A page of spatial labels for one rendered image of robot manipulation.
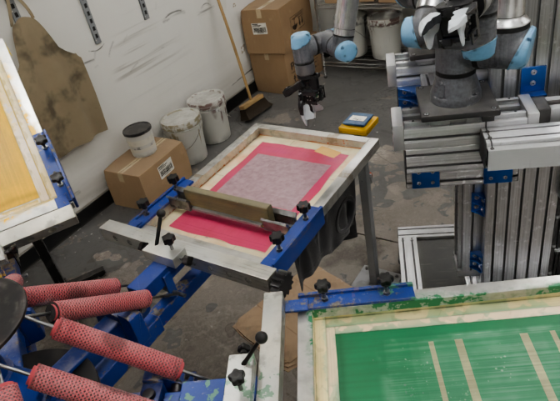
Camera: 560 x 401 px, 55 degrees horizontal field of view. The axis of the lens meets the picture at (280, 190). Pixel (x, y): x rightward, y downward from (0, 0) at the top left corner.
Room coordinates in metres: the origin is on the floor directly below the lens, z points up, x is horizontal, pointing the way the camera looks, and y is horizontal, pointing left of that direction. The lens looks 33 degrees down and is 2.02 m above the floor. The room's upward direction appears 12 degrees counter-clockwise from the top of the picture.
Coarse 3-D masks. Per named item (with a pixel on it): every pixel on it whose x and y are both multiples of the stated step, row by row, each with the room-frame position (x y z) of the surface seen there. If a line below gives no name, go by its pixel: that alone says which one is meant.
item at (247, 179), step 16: (272, 144) 1.99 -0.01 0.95; (256, 160) 1.89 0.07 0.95; (272, 160) 1.86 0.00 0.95; (288, 160) 1.84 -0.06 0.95; (224, 176) 1.82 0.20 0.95; (240, 176) 1.79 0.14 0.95; (256, 176) 1.77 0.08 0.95; (272, 176) 1.74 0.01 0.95; (224, 192) 1.70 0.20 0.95; (240, 192) 1.68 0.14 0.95; (256, 192) 1.66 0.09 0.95; (176, 224) 1.56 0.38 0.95; (192, 224) 1.54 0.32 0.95; (208, 224) 1.52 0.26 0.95; (224, 224) 1.50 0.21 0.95
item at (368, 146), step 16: (256, 128) 2.10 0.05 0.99; (272, 128) 2.07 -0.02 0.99; (288, 128) 2.04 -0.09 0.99; (240, 144) 2.00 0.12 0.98; (336, 144) 1.87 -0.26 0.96; (352, 144) 1.83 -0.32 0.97; (368, 144) 1.77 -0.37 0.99; (224, 160) 1.91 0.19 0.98; (352, 160) 1.68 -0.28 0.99; (368, 160) 1.71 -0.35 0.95; (192, 176) 1.81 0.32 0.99; (208, 176) 1.82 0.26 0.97; (352, 176) 1.61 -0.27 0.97; (336, 192) 1.51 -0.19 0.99; (192, 240) 1.40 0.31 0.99; (240, 256) 1.27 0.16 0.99; (256, 256) 1.26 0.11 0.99
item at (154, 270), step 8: (152, 264) 1.25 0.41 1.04; (160, 264) 1.25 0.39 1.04; (144, 272) 1.23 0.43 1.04; (152, 272) 1.22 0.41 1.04; (160, 272) 1.21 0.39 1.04; (176, 272) 1.25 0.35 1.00; (136, 280) 1.20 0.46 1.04; (144, 280) 1.19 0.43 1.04; (152, 280) 1.18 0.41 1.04; (160, 280) 1.20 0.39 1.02; (128, 288) 1.17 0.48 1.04; (136, 288) 1.16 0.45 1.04; (144, 288) 1.16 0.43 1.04; (152, 288) 1.17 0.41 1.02; (160, 288) 1.19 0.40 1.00
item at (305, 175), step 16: (304, 160) 1.81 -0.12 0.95; (320, 160) 1.79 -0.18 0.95; (336, 160) 1.76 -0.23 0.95; (288, 176) 1.72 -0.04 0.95; (304, 176) 1.70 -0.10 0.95; (320, 176) 1.67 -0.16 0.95; (272, 192) 1.64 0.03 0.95; (288, 192) 1.61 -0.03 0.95; (304, 192) 1.59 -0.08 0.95; (288, 208) 1.51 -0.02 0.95; (240, 224) 1.48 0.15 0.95; (224, 240) 1.41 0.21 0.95; (240, 240) 1.39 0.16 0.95; (256, 240) 1.38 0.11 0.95
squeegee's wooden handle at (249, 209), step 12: (192, 192) 1.58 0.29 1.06; (204, 192) 1.56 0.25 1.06; (216, 192) 1.55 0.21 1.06; (192, 204) 1.59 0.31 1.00; (204, 204) 1.56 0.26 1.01; (216, 204) 1.52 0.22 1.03; (228, 204) 1.49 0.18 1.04; (240, 204) 1.45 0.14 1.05; (252, 204) 1.43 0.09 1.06; (264, 204) 1.41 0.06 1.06; (240, 216) 1.46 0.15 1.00; (252, 216) 1.43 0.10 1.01; (264, 216) 1.40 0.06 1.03
